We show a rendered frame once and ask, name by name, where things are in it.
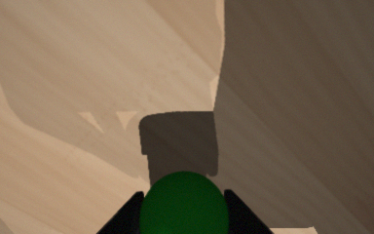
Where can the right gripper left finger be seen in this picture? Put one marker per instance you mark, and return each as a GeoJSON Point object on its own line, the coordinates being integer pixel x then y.
{"type": "Point", "coordinates": [126, 219]}

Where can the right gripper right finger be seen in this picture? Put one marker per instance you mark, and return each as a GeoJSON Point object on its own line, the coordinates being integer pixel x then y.
{"type": "Point", "coordinates": [242, 220]}

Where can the green ball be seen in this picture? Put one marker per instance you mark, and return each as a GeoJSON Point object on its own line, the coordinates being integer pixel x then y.
{"type": "Point", "coordinates": [184, 203]}

